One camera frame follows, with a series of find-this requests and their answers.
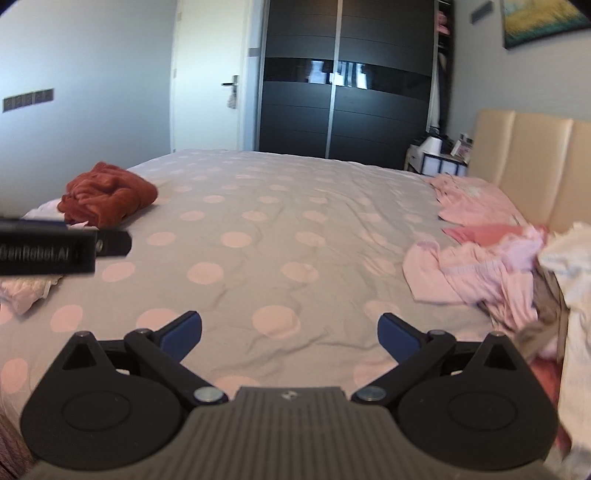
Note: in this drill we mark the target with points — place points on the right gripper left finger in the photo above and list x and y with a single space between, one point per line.
141 369

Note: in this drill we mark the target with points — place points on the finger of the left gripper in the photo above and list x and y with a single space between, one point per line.
113 243

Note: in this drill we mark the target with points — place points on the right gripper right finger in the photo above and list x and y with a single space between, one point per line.
436 367

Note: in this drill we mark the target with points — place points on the light pink fleece garment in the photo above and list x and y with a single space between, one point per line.
21 293

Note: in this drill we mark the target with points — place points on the pink striped clothes pile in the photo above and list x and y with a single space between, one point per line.
500 277

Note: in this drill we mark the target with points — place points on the rust red folded garment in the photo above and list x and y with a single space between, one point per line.
105 196

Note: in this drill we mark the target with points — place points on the coral pink garment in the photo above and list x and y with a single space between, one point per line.
492 234

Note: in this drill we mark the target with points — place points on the brown khaki garment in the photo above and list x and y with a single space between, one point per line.
546 337

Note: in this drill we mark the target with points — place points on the grey polka dot bedsheet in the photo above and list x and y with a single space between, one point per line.
289 261

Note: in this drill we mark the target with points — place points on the white door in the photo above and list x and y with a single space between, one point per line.
214 92

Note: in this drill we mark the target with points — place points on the white garment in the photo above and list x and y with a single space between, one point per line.
567 255

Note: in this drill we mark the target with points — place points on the white bedside table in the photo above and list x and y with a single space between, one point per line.
434 155

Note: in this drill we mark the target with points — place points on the beige padded headboard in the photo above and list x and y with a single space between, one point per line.
540 162

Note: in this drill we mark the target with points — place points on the black sliding wardrobe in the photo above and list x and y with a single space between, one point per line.
347 80

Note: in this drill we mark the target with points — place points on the grey wall switch panel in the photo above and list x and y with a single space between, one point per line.
27 99

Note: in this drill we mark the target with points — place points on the framed wall painting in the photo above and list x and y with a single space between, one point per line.
526 21

